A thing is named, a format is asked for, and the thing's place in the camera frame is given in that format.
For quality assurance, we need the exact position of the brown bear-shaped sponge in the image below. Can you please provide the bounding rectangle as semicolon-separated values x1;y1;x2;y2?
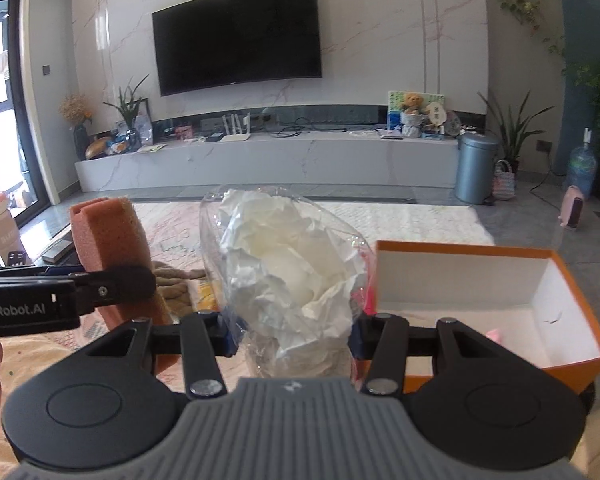
69;196;176;376

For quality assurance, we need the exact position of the white paper flower bouquet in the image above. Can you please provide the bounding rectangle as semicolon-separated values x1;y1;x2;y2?
199;188;375;378

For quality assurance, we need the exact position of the black notebook stack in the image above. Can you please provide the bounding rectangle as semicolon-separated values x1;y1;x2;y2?
41;238;74;264

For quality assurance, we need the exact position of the beige water bottle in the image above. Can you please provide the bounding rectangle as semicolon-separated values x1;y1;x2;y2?
0;191;30;266

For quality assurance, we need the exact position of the pink plush item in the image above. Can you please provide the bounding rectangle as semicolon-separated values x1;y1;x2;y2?
486;328;503;344

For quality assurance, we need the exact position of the orange cardboard box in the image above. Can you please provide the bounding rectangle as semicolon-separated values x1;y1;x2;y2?
370;240;600;392

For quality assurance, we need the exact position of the lace tablecloth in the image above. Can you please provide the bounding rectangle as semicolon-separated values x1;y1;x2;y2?
0;199;496;480

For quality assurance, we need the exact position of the yellow dried flower vase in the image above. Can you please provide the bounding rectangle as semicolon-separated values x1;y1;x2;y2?
59;94;93;160

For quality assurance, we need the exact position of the small pink heater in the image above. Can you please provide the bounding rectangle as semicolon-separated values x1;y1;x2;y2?
558;185;585;230

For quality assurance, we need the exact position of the woven pink basket bag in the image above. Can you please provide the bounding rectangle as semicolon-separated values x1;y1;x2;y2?
492;159;516;200

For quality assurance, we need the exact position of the green plant in vase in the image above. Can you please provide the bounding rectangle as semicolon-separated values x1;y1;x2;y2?
104;75;148;152

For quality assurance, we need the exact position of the blue metal trash bin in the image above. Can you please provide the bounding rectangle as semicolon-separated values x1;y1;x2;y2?
454;133;500;205

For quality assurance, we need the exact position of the blue water jug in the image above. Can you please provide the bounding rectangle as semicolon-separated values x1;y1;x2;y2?
565;128;597;200

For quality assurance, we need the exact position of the white wifi router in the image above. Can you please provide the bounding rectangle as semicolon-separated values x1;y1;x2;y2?
221;114;251;143

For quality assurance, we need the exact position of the potted green floor plant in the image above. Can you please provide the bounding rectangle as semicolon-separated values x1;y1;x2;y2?
478;91;554;174

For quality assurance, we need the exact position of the teddy bear on console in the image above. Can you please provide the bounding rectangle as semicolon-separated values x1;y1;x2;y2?
400;92;424;126

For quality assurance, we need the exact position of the brown knitted rope item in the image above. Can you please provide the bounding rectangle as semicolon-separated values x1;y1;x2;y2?
152;261;206;318

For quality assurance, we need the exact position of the black wall television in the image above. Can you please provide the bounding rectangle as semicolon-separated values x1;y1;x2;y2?
152;0;323;96

